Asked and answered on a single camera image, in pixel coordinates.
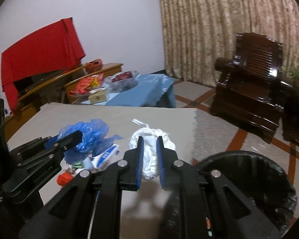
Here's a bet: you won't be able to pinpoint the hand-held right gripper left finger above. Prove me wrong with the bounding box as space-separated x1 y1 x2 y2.
19 136 144 239

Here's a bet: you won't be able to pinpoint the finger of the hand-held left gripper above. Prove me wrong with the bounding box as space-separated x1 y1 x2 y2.
2 131 84 198
11 136 59 160

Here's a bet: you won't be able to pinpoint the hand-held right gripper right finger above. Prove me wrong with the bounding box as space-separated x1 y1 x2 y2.
156 136 281 239

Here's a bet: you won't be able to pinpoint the white plastic bag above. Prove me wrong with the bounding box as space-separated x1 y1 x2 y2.
128 118 177 180

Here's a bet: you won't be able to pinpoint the red wrapper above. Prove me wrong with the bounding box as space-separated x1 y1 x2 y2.
57 173 74 187

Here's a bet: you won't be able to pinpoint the blue plastic bag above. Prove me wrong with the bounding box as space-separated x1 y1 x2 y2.
57 119 124 165

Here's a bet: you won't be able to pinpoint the black lined trash bin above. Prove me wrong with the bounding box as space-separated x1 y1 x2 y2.
164 151 297 239

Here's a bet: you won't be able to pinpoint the white box with blue print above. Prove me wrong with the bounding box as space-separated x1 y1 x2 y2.
91 144 121 172

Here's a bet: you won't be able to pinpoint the light wooden cabinet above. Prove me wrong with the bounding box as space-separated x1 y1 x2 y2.
4 63 124 142

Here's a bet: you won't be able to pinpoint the grey tablecloth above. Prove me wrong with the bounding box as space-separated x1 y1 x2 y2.
6 102 197 239

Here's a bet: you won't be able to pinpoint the black television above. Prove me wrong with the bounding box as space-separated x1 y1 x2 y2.
14 68 70 95

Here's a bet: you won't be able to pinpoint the blue tablecloth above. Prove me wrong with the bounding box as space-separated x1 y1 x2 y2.
72 73 176 109

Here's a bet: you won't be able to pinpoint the small beige box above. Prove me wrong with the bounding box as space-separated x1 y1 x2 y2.
88 90 107 104

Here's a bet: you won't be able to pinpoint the red snack packets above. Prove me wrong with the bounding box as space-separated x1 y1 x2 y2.
68 75 105 97

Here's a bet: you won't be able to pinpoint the red cloth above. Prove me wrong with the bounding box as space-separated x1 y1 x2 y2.
0 17 86 111

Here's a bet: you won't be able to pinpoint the red orange basket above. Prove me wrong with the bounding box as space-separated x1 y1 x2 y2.
86 58 102 72

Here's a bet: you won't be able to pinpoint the dark wooden slatted armchair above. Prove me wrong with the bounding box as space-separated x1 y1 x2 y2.
209 32 286 143

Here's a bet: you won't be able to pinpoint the dark wooden side table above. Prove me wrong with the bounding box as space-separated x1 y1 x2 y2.
281 80 299 152

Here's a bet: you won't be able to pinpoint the beige patterned curtain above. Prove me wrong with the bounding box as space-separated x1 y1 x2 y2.
153 0 299 91

